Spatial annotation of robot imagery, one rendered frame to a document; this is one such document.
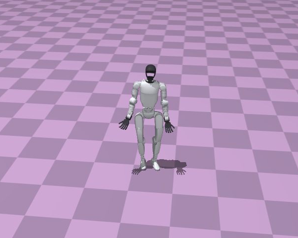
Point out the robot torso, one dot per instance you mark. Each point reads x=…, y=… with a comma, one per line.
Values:
x=149, y=97

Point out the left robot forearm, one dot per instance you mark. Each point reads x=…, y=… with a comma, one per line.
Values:
x=165, y=112

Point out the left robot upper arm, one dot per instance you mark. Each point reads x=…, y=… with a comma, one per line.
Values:
x=163, y=94

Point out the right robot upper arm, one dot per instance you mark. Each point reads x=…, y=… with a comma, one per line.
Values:
x=135, y=90

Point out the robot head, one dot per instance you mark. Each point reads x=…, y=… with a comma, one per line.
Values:
x=150, y=69

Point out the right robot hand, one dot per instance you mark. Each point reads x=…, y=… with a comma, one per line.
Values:
x=125, y=123

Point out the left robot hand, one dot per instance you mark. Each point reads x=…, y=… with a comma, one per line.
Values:
x=168, y=126

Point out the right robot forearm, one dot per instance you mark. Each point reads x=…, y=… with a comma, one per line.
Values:
x=130, y=111

